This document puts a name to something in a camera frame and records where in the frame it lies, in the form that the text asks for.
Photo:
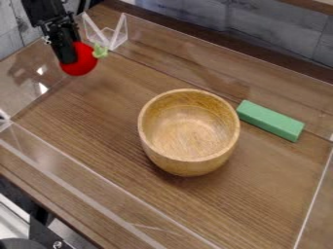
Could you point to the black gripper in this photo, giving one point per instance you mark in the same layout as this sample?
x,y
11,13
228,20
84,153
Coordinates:
x,y
49,15

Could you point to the red plush strawberry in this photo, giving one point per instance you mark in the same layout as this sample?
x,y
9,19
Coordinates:
x,y
88,57

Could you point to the wooden bowl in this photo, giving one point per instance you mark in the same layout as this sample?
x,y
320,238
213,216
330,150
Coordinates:
x,y
189,130

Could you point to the clear acrylic tray walls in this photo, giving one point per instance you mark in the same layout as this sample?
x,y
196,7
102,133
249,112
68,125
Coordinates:
x,y
72,151

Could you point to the green rectangular block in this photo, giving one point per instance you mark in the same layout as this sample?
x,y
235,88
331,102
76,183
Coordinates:
x,y
270,120

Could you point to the clear acrylic corner bracket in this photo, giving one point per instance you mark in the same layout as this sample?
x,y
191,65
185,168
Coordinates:
x,y
106,37

